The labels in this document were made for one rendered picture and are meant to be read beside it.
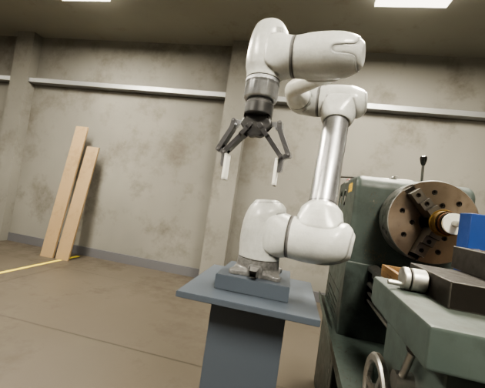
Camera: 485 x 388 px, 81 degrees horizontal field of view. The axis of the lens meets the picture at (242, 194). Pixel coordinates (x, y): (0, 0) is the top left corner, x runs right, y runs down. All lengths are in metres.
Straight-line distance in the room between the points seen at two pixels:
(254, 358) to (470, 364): 0.69
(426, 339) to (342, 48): 0.59
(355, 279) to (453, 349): 0.93
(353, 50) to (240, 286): 0.75
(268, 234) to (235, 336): 0.35
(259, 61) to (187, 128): 3.29
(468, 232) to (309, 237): 0.42
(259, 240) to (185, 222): 2.92
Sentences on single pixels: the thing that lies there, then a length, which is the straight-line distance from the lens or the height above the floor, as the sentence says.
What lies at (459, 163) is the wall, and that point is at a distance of 4.11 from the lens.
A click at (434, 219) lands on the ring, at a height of 1.09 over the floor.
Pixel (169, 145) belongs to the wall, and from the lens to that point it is 4.06.
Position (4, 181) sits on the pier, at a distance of 5.41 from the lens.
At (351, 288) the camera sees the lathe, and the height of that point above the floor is 0.75.
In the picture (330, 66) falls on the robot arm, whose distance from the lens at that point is 0.76.
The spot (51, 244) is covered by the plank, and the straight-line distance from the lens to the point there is 4.47.
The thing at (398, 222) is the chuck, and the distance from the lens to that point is 1.25.
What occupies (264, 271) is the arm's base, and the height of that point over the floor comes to 0.82.
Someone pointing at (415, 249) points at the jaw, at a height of 0.97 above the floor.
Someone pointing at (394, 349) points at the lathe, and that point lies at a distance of 0.74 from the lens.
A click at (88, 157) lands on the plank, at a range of 4.43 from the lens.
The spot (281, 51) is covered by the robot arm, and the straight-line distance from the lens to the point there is 0.78.
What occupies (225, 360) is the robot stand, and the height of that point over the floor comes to 0.53.
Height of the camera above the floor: 1.05
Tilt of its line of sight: 2 degrees up
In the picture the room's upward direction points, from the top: 8 degrees clockwise
